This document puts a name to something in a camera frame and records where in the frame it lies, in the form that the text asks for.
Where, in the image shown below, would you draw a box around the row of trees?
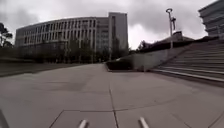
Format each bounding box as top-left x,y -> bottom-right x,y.
13,37 -> 130,64

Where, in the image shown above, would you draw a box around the dark pine tree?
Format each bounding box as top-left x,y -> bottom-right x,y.
0,22 -> 14,48

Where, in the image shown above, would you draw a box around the pale building with end block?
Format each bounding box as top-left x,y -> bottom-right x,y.
14,12 -> 129,58

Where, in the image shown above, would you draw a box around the wide concrete stairs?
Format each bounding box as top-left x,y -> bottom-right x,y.
149,39 -> 224,88

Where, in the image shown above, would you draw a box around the robot's own part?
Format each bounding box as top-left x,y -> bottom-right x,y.
77,119 -> 89,128
138,116 -> 150,128

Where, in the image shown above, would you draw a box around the dark raised ground strip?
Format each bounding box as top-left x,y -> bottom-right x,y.
0,57 -> 86,78

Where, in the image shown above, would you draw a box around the dark low hedge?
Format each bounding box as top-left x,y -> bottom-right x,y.
105,58 -> 134,71

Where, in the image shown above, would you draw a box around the tall lamp pole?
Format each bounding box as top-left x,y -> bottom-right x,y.
165,8 -> 177,50

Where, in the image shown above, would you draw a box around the grey concrete slab plaza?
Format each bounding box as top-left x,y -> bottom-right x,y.
0,63 -> 224,128

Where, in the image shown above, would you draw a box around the low building with sloped roof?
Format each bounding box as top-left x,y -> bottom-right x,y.
153,30 -> 195,46

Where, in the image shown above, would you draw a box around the grey banded building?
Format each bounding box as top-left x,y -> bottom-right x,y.
197,0 -> 224,40

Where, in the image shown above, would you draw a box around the grey concrete wall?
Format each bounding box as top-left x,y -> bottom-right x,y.
117,44 -> 194,73

